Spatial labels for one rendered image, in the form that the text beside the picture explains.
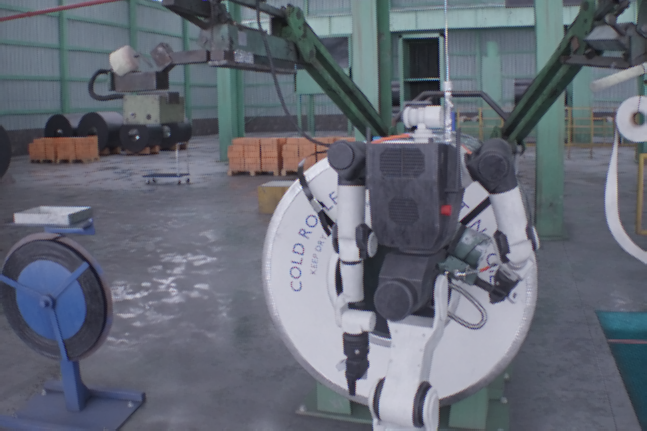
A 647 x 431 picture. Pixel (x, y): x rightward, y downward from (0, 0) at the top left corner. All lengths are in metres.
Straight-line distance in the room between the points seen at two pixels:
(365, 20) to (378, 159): 5.69
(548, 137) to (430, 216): 5.42
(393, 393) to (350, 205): 0.58
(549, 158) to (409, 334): 5.34
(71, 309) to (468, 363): 1.82
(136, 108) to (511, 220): 1.54
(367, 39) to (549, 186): 2.73
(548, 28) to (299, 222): 4.96
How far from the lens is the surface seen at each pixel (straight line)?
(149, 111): 2.47
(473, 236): 2.28
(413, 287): 1.65
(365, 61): 7.20
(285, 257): 2.63
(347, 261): 1.86
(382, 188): 1.63
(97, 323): 2.92
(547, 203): 7.05
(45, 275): 2.99
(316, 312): 2.65
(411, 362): 1.80
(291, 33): 2.99
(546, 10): 7.05
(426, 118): 1.77
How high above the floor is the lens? 1.49
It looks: 7 degrees down
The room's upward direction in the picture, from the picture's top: 2 degrees counter-clockwise
